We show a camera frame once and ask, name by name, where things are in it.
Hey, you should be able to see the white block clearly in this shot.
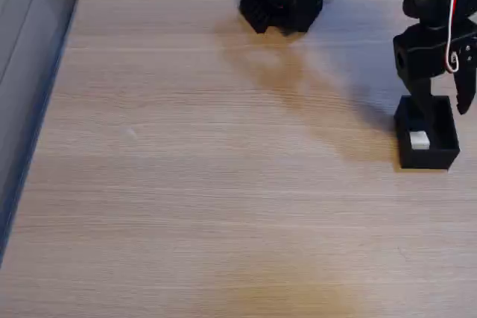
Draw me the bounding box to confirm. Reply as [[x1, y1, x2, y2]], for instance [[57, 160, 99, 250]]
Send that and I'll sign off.
[[409, 130, 431, 150]]

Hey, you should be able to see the black open box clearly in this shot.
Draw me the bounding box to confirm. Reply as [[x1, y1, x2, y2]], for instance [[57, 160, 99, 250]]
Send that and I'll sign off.
[[394, 95, 461, 170]]

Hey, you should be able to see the white and red cable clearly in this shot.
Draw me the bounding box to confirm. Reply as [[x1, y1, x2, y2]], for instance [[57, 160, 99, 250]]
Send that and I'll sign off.
[[432, 0, 461, 74]]

